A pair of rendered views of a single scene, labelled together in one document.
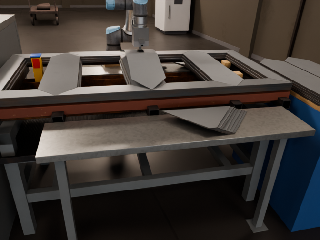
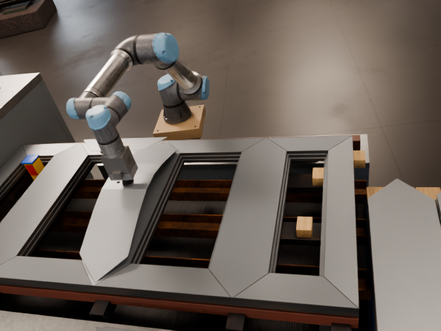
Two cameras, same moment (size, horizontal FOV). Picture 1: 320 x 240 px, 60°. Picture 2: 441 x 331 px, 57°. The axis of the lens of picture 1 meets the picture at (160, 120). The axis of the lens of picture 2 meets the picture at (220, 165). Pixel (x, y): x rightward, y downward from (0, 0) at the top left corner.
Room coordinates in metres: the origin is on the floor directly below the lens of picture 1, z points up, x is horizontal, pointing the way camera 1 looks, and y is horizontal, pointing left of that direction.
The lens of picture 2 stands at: (0.85, -0.83, 1.85)
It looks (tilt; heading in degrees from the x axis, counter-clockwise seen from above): 38 degrees down; 35
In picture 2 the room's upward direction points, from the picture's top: 14 degrees counter-clockwise
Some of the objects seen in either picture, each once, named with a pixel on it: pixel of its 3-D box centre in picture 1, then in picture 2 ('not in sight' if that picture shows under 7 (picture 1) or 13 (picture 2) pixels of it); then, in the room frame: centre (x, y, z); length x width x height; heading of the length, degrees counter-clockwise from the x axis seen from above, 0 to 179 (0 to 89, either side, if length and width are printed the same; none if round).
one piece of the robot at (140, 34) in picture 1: (140, 35); (117, 163); (1.60, 0.13, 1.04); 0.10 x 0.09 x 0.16; 17
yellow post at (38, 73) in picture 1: (38, 72); (41, 176); (1.67, 0.78, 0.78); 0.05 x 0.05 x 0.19; 14
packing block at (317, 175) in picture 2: (225, 64); (319, 176); (1.96, -0.46, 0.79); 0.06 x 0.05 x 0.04; 14
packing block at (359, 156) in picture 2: not in sight; (357, 159); (2.09, -0.57, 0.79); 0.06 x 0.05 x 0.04; 14
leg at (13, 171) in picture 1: (18, 185); not in sight; (1.11, 0.73, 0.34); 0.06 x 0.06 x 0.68; 14
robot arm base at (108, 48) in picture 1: (114, 49); (175, 108); (2.31, 0.41, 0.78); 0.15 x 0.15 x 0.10
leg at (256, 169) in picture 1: (257, 158); not in sight; (1.46, -0.63, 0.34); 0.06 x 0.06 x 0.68; 14
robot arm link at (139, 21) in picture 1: (139, 20); (109, 144); (1.61, 0.13, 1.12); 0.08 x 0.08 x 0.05
